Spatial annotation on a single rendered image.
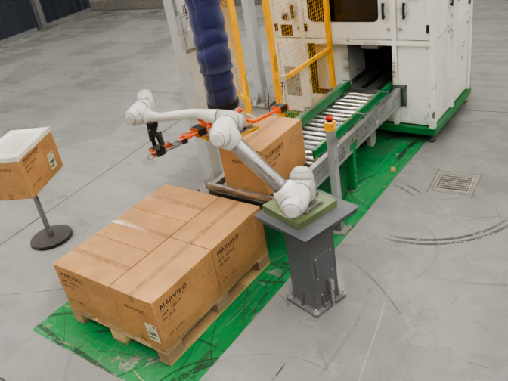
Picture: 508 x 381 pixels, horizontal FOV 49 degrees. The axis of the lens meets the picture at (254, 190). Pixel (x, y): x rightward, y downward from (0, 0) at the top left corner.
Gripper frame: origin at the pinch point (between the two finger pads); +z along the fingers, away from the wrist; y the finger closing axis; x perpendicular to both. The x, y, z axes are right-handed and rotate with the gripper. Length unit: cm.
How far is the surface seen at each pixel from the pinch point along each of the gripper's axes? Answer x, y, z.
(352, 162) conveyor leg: -185, -4, 94
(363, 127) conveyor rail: -211, 1, 70
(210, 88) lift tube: -49, -1, -25
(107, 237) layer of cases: 37, 45, 70
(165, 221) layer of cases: -4, 26, 70
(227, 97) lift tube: -57, -9, -18
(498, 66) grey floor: -542, 41, 123
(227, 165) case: -64, 17, 47
